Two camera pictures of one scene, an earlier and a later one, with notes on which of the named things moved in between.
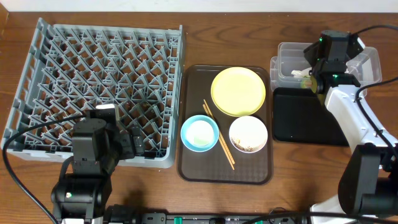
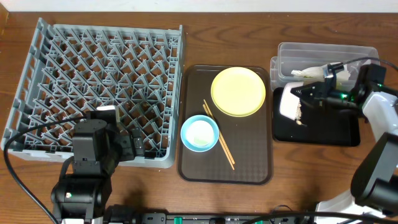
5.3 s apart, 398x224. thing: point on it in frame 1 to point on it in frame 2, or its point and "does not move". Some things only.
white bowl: x=248 y=134 to x=290 y=103
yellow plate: x=237 y=91 does not move
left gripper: x=135 y=142 does not move
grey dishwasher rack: x=71 y=68 does not move
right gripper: x=310 y=52 to x=318 y=89
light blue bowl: x=199 y=133 does not move
